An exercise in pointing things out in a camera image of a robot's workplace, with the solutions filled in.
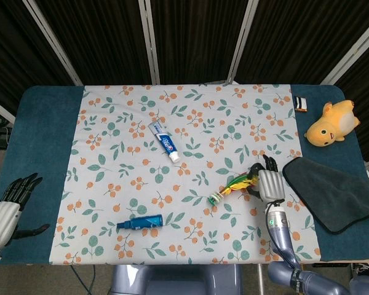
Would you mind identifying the blue spray bottle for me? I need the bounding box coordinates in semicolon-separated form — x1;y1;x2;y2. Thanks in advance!
116;213;165;232

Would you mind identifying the floral patterned white cloth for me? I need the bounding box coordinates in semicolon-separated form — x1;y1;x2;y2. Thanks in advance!
48;83;322;266

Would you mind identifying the dark grey towel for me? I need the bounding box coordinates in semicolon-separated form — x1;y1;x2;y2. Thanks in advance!
282;157;369;235

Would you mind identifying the blue cable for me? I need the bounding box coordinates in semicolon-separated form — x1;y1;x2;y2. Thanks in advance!
69;264;97;295

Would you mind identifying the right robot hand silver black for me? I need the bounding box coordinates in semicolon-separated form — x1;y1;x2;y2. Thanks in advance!
248;154;286;203

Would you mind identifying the grey blue robot torso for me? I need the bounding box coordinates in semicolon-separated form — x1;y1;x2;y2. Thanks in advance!
110;264;244;295

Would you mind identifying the yellow plush toy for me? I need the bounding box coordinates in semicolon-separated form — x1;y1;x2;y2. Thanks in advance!
304;99;362;149

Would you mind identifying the small black white striped object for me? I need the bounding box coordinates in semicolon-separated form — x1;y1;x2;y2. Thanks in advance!
295;95;309;112

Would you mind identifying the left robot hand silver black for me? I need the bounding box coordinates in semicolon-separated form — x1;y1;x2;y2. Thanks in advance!
0;173;51;248

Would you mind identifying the teal blue table cover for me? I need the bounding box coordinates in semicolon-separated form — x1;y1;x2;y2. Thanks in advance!
0;84;369;267

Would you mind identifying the colourful feather shuttlecock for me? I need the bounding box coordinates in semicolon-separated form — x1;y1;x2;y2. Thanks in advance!
207;173;256;205

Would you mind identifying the blue white toothpaste tube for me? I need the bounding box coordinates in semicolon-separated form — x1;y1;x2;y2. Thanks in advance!
149;120;181;163

